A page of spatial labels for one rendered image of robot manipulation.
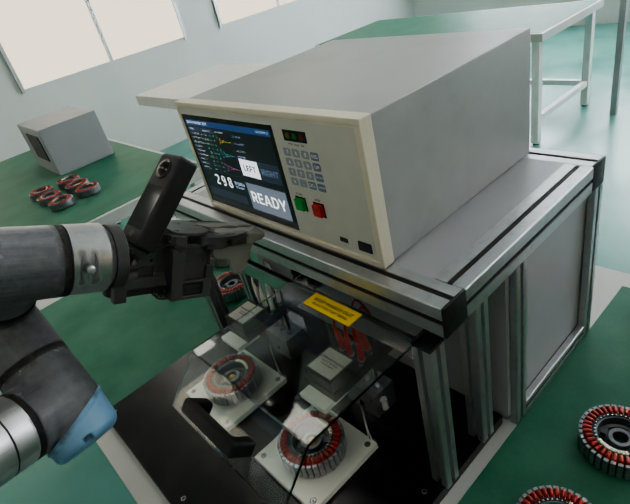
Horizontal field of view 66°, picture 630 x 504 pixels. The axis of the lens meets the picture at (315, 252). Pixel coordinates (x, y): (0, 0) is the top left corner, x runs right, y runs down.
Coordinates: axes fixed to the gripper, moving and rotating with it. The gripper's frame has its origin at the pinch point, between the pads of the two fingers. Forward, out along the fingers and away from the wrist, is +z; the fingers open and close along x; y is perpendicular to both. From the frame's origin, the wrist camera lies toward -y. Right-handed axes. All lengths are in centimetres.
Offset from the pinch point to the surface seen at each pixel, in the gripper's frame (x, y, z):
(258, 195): -11.0, -2.6, 8.1
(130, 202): -153, 26, 46
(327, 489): 10.5, 39.8, 10.5
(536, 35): -102, -85, 276
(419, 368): 22.1, 13.7, 11.2
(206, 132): -21.2, -11.4, 3.9
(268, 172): -6.1, -7.0, 6.0
